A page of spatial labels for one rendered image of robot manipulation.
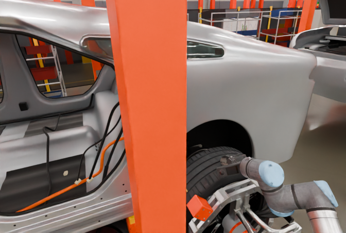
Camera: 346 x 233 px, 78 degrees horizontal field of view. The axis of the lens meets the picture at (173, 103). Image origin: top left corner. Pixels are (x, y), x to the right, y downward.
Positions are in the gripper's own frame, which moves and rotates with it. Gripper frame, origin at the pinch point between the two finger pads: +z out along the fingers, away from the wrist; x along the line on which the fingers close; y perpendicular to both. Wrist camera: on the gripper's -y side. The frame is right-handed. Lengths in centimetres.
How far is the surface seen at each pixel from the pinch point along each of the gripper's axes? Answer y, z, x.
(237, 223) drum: -1.3, -2.3, -32.2
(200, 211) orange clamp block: -21.9, -10.7, -14.2
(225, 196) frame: -7.6, -10.1, -12.9
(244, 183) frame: 6.6, -6.9, -12.7
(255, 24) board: 466, 431, 233
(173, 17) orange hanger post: -33, -61, 53
